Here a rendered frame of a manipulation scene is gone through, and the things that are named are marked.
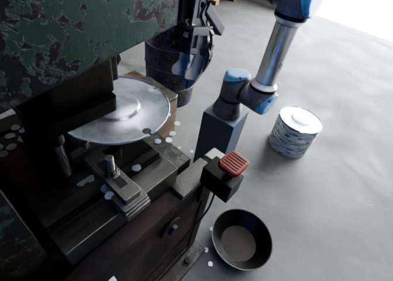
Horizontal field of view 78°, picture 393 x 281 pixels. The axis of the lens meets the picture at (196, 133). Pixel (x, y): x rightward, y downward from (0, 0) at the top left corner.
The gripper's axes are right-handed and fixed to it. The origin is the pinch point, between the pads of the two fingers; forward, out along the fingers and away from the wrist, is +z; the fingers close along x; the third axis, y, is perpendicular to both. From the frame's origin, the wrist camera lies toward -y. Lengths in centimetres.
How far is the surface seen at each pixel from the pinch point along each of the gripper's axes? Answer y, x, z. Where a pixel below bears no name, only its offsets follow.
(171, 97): -4.7, -8.4, 8.5
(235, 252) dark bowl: -32, 24, 85
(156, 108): 2.7, -7.3, 9.8
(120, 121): 12.9, -9.8, 11.6
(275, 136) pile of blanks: -111, 6, 58
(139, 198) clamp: 21.5, 7.0, 19.6
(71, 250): 35.2, 4.2, 25.2
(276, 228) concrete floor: -58, 35, 82
